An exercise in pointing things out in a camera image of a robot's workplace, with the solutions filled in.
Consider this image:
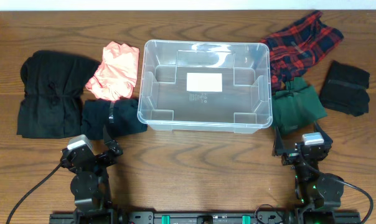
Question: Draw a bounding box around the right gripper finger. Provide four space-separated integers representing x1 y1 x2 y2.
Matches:
272 127 284 156
314 121 333 149

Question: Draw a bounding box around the dark navy garment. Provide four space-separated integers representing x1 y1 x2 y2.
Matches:
81 99 148 140

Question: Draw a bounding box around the pink garment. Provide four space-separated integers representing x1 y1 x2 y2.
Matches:
85 42 139 101

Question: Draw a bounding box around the large black garment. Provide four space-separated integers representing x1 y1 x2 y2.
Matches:
17 50 100 139

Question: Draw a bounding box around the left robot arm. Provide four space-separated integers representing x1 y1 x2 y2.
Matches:
60 128 123 224

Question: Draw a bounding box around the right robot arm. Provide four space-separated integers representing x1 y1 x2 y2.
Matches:
273 123 344 224

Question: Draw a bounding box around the green folded garment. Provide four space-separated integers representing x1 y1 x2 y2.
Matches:
272 77 327 135

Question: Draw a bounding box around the clear plastic storage bin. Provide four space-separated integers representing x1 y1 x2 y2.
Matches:
137 40 273 134

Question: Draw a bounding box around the red plaid flannel garment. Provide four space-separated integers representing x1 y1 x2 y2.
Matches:
260 11 344 93

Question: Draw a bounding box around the white label in bin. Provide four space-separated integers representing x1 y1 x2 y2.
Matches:
186 73 223 92

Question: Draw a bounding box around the black folded garment with strap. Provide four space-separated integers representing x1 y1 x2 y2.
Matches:
319 61 370 116

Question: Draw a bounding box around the black mounting rail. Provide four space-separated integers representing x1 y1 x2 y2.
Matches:
49 211 361 224

